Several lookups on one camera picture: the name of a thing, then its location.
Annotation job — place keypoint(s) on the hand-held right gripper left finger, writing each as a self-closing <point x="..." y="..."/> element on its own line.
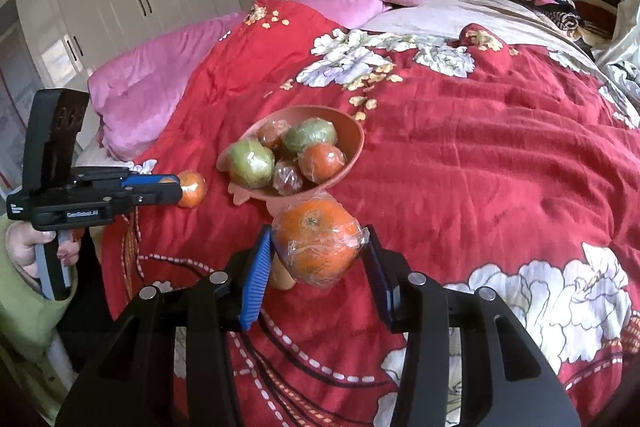
<point x="255" y="282"/>

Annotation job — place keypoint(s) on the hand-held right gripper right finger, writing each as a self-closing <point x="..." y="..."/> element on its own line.
<point x="380" y="279"/>

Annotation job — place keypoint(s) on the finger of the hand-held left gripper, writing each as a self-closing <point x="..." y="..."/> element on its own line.
<point x="150" y="180"/>
<point x="157" y="196"/>

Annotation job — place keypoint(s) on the plastic-wrapped orange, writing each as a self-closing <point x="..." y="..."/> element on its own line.
<point x="192" y="189"/>
<point x="272" y="132"/>
<point x="317" y="239"/>
<point x="322" y="162"/>

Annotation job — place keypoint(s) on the plastic-wrapped green apple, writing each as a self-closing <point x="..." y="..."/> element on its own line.
<point x="252" y="162"/>
<point x="310" y="134"/>

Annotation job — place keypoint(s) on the small red fruit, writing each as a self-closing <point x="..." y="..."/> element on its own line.
<point x="287" y="177"/>

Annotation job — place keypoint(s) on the pink plastic bowl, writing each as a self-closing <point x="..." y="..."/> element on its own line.
<point x="345" y="127"/>

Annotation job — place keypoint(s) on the person's left forearm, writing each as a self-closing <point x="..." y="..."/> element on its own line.
<point x="25" y="307"/>

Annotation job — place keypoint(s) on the person's left hand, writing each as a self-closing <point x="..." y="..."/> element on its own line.
<point x="20" y="247"/>

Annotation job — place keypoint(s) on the pink quilt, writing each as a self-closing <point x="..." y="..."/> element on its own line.
<point x="150" y="82"/>

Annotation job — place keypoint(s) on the dark cloth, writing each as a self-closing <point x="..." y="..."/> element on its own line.
<point x="87" y="302"/>

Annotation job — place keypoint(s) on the red floral blanket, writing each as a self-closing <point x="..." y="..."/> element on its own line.
<point x="475" y="157"/>

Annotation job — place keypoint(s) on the cream bed cover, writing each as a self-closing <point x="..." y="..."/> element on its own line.
<point x="465" y="12"/>

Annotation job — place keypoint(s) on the crumpled white cloth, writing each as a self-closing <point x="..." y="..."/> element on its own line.
<point x="620" y="79"/>

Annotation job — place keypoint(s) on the cream curtain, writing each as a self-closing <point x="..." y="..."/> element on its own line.
<point x="627" y="12"/>

